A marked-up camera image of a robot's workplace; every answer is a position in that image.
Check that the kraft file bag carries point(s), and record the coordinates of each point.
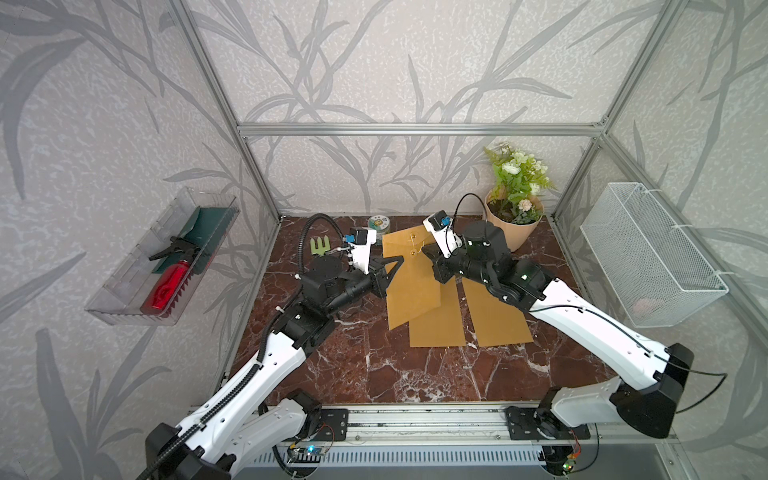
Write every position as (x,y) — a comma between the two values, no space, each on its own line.
(441,326)
(414,291)
(495,323)

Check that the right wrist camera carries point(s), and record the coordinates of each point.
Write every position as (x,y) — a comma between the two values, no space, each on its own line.
(441,226)

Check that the aluminium front rail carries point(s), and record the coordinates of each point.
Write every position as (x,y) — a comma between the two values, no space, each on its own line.
(428,425)

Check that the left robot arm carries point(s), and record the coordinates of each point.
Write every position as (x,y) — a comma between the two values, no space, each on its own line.
(290,337)

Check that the small labelled tin can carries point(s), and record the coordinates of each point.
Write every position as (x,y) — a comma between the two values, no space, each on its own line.
(381,224)

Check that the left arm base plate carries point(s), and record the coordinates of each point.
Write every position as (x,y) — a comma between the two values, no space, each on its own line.
(325,425)

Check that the green dustpan scoop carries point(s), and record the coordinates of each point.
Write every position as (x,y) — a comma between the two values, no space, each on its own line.
(197,241)

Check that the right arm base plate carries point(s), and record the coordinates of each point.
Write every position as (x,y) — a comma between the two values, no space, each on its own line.
(539,424)

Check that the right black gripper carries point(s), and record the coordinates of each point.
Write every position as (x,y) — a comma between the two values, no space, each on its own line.
(437,262)

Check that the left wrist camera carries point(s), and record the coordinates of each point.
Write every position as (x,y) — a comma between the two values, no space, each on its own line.
(359,242)

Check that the green garden hand fork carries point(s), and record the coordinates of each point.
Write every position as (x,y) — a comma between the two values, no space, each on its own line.
(319,246)

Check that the clear plastic wall bin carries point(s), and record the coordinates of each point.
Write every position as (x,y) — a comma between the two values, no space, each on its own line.
(119,299)

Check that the left circuit board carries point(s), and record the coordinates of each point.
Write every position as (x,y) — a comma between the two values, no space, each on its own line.
(308,453)

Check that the aluminium frame back bar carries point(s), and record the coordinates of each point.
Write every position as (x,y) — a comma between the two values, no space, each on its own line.
(252,130)

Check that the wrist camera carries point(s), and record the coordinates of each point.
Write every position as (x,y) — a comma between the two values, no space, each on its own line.
(441,226)
(359,242)

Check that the green artificial plant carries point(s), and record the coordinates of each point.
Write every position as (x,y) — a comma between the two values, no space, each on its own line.
(519,179)

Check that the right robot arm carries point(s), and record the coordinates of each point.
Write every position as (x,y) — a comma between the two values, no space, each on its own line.
(650,377)

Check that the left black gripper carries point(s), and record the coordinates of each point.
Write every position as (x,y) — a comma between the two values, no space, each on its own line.
(386,277)

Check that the peach flower pot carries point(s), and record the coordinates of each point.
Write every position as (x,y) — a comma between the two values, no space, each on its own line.
(515,234)

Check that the right circuit board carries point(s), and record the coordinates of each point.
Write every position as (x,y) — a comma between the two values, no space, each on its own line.
(559,460)

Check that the circuit board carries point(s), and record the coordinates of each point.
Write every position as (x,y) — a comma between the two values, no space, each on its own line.
(559,460)
(308,453)

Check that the white wire mesh basket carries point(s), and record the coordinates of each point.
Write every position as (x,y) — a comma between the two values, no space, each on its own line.
(659,276)

